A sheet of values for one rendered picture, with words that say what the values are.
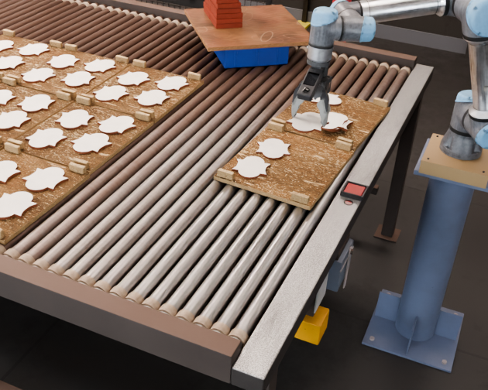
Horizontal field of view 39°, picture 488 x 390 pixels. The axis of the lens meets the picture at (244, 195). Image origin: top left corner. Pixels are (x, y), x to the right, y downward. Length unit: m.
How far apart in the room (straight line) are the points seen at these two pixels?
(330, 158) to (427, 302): 0.86
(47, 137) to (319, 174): 0.96
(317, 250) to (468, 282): 1.61
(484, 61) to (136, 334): 1.35
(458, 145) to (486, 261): 1.22
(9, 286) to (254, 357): 0.69
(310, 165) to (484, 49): 0.67
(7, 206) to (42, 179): 0.17
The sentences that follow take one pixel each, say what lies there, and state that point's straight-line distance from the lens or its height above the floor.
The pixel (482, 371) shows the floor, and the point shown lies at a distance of 3.10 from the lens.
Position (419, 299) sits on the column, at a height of 0.25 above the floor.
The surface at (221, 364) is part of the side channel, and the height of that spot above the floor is 0.91.
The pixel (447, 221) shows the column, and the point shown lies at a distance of 2.71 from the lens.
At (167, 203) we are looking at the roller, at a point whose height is 0.91.
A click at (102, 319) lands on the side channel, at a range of 1.78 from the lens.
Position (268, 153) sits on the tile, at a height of 0.94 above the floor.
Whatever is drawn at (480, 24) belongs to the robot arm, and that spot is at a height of 1.47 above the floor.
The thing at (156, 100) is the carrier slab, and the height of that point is 0.95.
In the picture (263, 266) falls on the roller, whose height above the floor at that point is 0.92.
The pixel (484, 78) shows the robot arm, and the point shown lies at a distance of 2.33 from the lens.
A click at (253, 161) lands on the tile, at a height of 0.94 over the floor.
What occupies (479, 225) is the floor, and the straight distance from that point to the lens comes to 3.94.
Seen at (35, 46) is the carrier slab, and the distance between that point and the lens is 3.30.
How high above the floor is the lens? 2.15
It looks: 34 degrees down
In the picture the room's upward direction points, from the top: 3 degrees clockwise
